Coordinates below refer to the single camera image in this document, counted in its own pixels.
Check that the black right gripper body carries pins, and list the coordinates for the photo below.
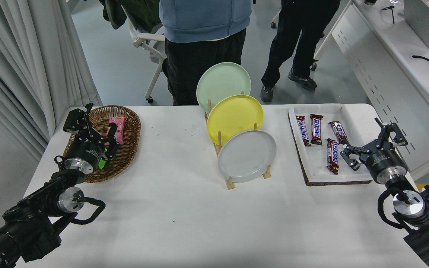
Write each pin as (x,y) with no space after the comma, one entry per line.
(385,162)

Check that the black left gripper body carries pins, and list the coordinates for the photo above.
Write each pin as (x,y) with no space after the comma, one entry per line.
(85,150)

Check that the grey plate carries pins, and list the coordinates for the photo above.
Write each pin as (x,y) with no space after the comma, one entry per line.
(246,156)

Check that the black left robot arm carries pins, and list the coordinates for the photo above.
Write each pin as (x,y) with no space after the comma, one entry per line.
(32,223)

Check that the pale green plate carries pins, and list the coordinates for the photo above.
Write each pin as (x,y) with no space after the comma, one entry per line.
(220,82)

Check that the yellow plate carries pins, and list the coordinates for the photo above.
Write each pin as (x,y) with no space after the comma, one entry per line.
(233,115)

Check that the wooden plate rack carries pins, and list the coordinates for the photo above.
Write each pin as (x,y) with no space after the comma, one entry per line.
(230,183)

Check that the pink snack bar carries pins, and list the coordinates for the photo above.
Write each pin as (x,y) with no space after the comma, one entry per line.
(119,128)

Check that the brown wicker basket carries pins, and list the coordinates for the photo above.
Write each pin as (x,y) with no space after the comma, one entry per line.
(129,126)

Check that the bright green snack wrapper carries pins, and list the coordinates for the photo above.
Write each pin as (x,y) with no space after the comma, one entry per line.
(103,162)

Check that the brown Snickers bar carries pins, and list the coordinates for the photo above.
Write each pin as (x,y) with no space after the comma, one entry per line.
(316,129)
(332,156)
(338,132)
(303,130)

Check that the white rectangular tray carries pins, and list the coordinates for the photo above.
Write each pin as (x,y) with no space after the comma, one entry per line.
(352,123)

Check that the long white desk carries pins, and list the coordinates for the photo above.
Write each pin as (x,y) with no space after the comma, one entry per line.
(385,67)

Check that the white curtain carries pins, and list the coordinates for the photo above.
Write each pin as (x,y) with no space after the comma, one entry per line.
(21,56)

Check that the silver laptop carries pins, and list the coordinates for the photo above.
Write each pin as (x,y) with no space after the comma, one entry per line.
(419,18)

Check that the dark green jacket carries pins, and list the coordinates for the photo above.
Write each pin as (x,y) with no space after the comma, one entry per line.
(140,13)

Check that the person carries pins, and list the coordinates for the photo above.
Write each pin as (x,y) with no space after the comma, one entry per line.
(300,33)
(203,37)

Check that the white chair leg with caster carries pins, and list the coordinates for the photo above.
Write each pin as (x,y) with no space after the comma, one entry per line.
(275,20)

